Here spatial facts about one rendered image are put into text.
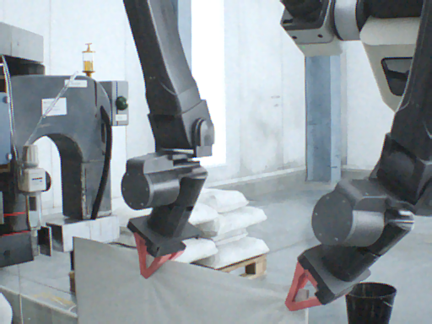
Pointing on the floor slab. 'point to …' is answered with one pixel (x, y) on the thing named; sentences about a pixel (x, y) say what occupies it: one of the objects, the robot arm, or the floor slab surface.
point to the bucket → (370, 303)
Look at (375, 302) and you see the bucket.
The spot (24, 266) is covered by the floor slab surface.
